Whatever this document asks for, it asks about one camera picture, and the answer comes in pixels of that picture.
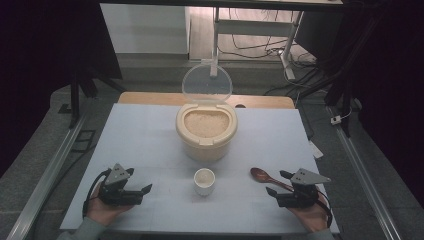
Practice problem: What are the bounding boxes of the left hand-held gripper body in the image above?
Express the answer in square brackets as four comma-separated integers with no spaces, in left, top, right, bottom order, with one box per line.
[98,163,144,206]

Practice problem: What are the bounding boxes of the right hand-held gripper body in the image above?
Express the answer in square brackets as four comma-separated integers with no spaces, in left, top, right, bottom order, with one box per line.
[276,168,332,208]

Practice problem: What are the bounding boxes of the brown wooden spoon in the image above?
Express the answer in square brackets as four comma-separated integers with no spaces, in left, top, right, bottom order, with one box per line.
[249,166,296,193]

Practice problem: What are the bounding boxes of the white cup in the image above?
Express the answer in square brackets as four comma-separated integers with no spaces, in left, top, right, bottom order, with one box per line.
[193,167,216,197]

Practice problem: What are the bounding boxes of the beige rice container with lid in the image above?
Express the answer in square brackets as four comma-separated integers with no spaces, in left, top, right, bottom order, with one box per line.
[175,59,239,164]

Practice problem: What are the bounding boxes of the rice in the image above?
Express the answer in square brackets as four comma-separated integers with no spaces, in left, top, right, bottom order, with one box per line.
[183,109,231,139]

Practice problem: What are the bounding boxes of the person's left hand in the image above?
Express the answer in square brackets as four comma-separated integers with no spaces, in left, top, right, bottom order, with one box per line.
[85,184,135,228]

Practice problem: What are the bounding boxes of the person's right hand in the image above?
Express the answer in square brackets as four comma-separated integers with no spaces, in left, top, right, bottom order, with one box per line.
[287,198,331,234]

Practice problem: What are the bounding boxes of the white table mat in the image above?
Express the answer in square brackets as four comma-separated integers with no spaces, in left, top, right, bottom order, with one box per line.
[59,102,341,235]

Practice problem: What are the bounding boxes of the white flat tag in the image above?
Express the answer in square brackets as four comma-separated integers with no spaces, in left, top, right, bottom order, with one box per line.
[307,139,325,160]

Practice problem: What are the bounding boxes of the black tripod stand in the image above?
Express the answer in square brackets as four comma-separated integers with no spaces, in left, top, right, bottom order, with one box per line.
[58,56,127,130]

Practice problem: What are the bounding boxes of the black metal stand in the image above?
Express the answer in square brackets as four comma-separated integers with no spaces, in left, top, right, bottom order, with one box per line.
[298,13,371,138]

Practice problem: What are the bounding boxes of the white cabinet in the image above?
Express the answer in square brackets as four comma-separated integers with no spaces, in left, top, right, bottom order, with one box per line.
[99,3,192,56]

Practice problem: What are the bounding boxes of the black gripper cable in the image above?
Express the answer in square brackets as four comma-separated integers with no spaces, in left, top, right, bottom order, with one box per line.
[81,168,113,220]
[315,189,335,230]

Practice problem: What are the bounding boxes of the aluminium rail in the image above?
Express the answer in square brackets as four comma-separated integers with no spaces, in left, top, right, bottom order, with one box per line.
[5,111,89,240]
[325,105,405,240]

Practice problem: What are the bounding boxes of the black floor cables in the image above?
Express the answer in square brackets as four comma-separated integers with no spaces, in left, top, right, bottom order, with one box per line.
[216,8,318,63]

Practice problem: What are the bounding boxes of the white desk frame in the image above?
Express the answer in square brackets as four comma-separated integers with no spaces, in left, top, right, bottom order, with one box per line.
[209,6,305,82]

